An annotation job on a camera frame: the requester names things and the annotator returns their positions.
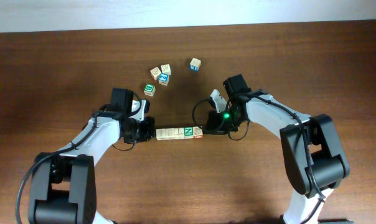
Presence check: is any green N wooden block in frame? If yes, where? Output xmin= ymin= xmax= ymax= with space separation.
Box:
xmin=184 ymin=127 xmax=194 ymax=139

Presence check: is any blue-sided block far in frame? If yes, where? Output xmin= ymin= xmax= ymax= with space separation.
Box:
xmin=190 ymin=58 xmax=201 ymax=72

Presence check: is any red-sided block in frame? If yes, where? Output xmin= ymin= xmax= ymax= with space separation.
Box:
xmin=165 ymin=128 xmax=176 ymax=140
xmin=192 ymin=126 xmax=204 ymax=139

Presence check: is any blue 2 wooden block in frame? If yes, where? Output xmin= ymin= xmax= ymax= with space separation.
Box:
xmin=158 ymin=73 xmax=170 ymax=86

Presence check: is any plain wooden block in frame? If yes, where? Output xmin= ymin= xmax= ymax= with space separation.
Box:
xmin=174 ymin=128 xmax=185 ymax=139
xmin=156 ymin=129 xmax=167 ymax=141

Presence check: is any plain block top left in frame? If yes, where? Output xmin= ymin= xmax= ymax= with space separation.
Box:
xmin=150 ymin=67 xmax=162 ymax=80

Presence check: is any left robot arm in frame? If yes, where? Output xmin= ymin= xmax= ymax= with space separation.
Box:
xmin=24 ymin=88 xmax=155 ymax=223

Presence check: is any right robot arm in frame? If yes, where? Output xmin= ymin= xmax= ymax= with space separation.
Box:
xmin=202 ymin=74 xmax=350 ymax=223

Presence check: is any green B wooden block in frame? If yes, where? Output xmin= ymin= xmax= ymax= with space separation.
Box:
xmin=144 ymin=83 xmax=156 ymax=96

